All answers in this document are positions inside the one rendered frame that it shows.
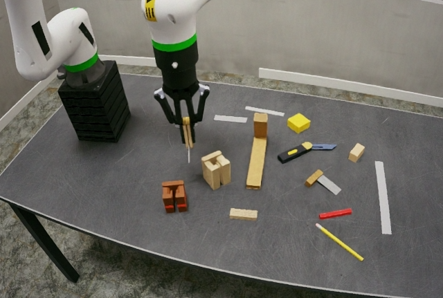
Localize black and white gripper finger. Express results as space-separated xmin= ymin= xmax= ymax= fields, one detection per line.
xmin=154 ymin=88 xmax=186 ymax=144
xmin=184 ymin=84 xmax=210 ymax=143

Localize yellow pencil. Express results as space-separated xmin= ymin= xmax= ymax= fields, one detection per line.
xmin=316 ymin=224 xmax=363 ymax=261

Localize red flat bar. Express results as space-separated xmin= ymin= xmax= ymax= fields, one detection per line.
xmin=319 ymin=209 xmax=352 ymax=220

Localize try square with wooden stock and grey blade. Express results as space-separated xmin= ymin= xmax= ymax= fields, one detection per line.
xmin=305 ymin=170 xmax=341 ymax=195

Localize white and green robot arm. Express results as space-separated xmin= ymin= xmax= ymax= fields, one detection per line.
xmin=4 ymin=0 xmax=210 ymax=89

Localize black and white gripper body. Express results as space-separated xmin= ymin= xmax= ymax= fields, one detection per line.
xmin=161 ymin=65 xmax=199 ymax=101

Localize yellow square block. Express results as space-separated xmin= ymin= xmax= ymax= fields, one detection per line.
xmin=287 ymin=114 xmax=310 ymax=133

